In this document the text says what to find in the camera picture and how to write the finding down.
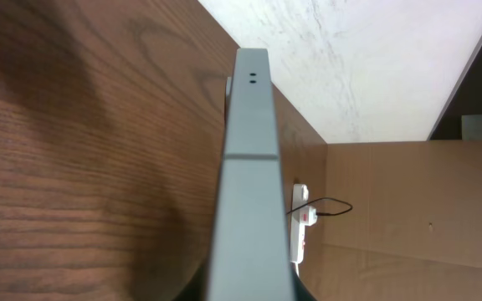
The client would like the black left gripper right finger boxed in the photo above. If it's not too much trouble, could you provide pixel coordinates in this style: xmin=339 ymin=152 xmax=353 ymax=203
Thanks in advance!
xmin=293 ymin=273 xmax=316 ymax=301

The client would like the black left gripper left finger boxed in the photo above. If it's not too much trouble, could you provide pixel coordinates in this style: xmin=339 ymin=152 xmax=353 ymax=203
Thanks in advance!
xmin=173 ymin=263 xmax=208 ymax=301

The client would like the Galaxy S25 smartphone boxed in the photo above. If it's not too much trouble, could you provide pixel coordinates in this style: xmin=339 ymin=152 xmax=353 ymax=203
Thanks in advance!
xmin=204 ymin=48 xmax=295 ymax=300

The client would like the white USB charger plug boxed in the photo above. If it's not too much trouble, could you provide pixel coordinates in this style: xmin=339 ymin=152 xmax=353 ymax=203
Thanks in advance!
xmin=296 ymin=206 xmax=317 ymax=227

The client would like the white power strip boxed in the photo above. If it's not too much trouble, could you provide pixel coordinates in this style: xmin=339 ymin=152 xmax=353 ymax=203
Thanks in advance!
xmin=290 ymin=184 xmax=309 ymax=265

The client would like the brown cardboard box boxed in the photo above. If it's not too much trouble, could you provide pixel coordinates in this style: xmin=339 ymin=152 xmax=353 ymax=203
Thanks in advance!
xmin=299 ymin=139 xmax=482 ymax=301

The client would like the black USB charging cable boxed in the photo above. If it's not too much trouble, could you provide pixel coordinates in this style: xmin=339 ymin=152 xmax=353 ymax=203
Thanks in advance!
xmin=285 ymin=196 xmax=354 ymax=217

